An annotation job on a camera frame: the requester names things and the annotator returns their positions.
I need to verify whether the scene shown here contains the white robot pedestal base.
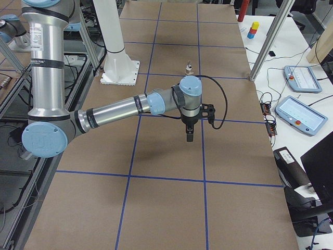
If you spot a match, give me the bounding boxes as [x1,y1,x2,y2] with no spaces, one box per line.
[93,0,140,85]

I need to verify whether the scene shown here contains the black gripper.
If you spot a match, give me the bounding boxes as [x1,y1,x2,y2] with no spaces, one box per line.
[181,116,199,142]

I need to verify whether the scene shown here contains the far teach pendant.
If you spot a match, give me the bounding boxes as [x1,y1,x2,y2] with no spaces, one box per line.
[284,66,322,93]

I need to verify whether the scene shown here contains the aluminium frame post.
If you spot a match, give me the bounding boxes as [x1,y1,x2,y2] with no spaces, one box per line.
[249,0,295,82]

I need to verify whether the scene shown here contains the teach pendant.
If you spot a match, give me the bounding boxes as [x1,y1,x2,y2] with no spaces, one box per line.
[284,66,322,93]
[275,96,328,136]

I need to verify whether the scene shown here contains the yellow red blue blocks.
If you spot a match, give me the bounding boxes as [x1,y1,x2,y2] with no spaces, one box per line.
[247,21,260,39]

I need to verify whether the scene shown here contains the brown paper table mat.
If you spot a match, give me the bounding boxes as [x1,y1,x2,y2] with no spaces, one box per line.
[25,2,298,249]

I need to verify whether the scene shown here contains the near teach pendant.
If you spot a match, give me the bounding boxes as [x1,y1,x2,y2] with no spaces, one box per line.
[275,96,328,136]

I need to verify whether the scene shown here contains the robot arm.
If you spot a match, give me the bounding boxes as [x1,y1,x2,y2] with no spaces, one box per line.
[21,1,203,158]

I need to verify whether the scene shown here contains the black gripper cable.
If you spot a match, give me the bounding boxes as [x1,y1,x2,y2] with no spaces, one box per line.
[194,74,228,130]

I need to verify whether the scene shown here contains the black cardboard box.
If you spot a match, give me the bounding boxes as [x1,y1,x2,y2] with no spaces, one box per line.
[273,147,310,189]

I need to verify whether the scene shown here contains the white PPR pipe fitting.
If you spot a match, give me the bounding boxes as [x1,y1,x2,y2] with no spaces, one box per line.
[185,65,194,76]

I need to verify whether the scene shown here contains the red cylinder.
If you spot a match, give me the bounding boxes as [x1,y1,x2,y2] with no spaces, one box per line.
[237,0,250,22]

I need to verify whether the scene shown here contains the black laptop monitor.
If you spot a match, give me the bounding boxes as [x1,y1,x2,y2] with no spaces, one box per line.
[301,132,332,202]

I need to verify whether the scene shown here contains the orange circuit board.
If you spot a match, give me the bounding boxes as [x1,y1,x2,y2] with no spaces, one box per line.
[260,103,271,115]

